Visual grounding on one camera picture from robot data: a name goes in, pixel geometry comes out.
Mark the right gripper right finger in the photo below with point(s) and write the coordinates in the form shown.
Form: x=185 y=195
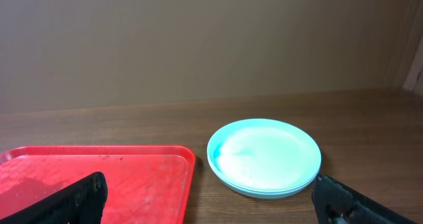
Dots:
x=335 y=202

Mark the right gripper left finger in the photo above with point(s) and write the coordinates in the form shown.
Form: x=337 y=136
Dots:
x=82 y=202

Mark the white round plate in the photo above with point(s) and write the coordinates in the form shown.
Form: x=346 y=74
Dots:
x=267 y=194

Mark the red plastic tray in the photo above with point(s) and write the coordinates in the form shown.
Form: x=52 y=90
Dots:
x=146 y=183

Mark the light blue plate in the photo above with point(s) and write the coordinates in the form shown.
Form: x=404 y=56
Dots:
x=263 y=155

